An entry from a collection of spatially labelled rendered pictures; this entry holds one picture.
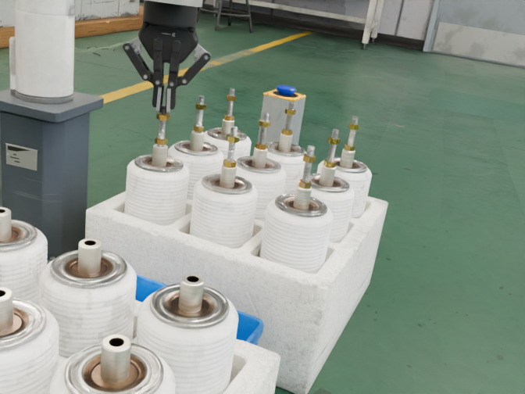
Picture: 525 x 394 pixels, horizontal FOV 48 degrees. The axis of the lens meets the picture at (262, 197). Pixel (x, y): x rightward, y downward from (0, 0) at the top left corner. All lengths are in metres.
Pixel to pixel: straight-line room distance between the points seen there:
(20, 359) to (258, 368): 0.24
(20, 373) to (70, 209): 0.61
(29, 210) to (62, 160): 0.11
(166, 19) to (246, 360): 0.47
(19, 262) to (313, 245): 0.38
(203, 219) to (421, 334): 0.46
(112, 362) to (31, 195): 0.64
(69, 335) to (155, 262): 0.30
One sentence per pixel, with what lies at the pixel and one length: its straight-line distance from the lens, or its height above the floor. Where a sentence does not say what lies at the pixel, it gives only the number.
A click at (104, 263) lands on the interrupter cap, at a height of 0.25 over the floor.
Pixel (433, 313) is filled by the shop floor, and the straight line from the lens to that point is 1.18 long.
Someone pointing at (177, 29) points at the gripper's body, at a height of 0.46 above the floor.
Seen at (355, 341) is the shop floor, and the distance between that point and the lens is 1.04.
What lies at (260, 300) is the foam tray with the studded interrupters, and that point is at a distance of 0.84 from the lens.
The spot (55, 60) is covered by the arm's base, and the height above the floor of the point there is 0.37.
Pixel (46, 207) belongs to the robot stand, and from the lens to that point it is 1.08.
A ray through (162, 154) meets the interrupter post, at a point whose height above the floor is 0.27.
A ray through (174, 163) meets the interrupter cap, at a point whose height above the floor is 0.25.
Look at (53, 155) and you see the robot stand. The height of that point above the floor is 0.22.
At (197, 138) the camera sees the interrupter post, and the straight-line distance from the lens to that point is 1.02.
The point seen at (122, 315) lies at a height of 0.22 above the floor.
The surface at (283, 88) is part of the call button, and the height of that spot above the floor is 0.33.
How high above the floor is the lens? 0.57
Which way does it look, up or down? 21 degrees down
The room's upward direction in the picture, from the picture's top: 8 degrees clockwise
